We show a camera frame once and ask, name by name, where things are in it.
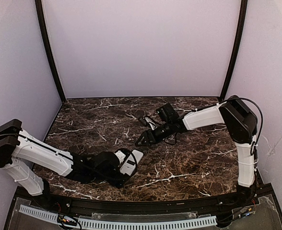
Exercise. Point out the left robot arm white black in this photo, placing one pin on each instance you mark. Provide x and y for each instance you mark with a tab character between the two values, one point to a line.
17	145

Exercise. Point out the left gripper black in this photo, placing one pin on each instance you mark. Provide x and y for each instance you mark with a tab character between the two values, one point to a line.
120	183

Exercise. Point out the white slotted cable duct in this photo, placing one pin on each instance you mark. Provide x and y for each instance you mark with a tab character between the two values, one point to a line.
99	221

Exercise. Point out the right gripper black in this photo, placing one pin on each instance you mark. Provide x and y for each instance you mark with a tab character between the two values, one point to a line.
151	136

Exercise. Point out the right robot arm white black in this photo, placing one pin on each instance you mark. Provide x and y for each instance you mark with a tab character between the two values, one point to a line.
241	123

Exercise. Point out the black front rail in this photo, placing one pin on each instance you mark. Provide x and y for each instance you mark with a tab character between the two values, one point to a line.
207	205

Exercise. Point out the right black frame post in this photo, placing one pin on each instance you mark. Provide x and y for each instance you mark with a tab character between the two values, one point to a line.
235	50

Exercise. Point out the white remote control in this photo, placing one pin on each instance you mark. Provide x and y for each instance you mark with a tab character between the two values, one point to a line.
131	163

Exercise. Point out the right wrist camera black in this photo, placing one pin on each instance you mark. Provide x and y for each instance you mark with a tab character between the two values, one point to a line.
147	121

